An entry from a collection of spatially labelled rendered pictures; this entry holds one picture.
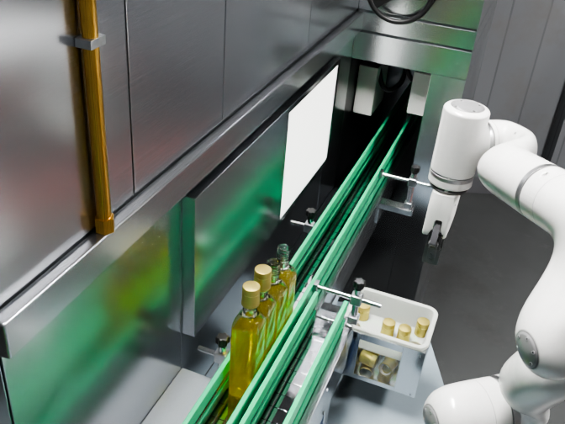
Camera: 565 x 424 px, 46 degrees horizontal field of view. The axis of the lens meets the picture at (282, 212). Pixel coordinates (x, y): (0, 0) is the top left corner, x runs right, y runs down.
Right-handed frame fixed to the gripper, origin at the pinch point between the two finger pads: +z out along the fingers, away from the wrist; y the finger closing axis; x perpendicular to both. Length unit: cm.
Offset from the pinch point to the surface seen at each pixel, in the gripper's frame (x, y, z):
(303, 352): -22.4, 8.7, 31.0
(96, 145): -43, 51, -35
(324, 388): -14.7, 16.8, 31.4
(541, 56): 18, -295, 43
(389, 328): -7.0, -16.7, 38.4
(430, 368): 5, -31, 61
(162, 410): -43, 37, 31
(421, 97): -21, -100, 7
